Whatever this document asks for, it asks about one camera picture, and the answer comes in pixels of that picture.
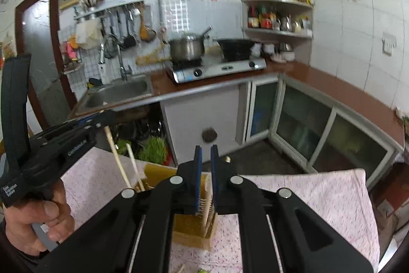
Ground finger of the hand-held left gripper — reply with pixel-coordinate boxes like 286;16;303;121
48;111;116;138
41;122;103;149

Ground person's left hand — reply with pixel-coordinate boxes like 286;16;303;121
3;179;76;257

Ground white hanging plastic bag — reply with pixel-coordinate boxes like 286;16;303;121
75;18;102;50

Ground pale condiment containers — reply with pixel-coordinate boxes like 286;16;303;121
292;17;311;32

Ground steel pot with lid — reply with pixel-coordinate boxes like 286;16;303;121
167;26;213;62

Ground black hanging spatula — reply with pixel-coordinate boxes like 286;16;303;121
123;9;138;48

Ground pink hanging item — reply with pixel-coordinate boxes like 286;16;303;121
65;41;79;61

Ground yellow slotted utensil holder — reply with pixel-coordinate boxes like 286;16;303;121
134;162;218;251

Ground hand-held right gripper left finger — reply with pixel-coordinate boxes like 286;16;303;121
35;146;203;273

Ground wooden chopstick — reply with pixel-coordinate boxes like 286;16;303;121
126;143;147;189
104;125;132;190
201;190;214;236

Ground floral pink tablecloth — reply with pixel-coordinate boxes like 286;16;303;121
61;148;381;273

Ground dark round cabinet knob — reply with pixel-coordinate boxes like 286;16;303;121
201;128;218;143

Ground stack of white dishes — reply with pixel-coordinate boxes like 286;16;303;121
252;42;296;64

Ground dark red sauce bottle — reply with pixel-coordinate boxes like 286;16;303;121
247;6;260;28

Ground wooden hanging ladle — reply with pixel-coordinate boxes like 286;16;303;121
139;4;157;43

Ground orange hanging plastic bag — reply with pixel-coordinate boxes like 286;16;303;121
0;33;17;61

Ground white corner shelf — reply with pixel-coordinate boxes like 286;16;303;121
241;0;315;40

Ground steel kettle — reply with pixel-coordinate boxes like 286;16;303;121
279;14;293;32

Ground small wire wall basket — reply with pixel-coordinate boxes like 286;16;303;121
62;60;82;74

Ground brown kitchen counter cabinet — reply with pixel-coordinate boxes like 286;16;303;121
68;60;406;191

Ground silver gas stove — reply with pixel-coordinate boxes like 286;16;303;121
166;57;268;84

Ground stainless steel sink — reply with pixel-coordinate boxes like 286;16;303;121
76;74;154;115

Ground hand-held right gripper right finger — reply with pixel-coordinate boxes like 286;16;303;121
211;144;375;273

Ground metal wall shelf rack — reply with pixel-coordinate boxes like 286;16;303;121
75;0;146;21

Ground white wall socket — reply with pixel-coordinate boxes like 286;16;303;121
381;31;397;56

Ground green leafy vegetables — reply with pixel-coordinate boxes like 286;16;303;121
115;135;168;165

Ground black wok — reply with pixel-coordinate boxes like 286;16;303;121
217;38;261;62

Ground yellow gas hose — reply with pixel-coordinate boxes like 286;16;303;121
135;47;173;67

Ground chrome sink faucet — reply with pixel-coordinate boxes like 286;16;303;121
100;33;132;82

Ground brown door with frosted glass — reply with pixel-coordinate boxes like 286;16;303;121
15;0;77;133

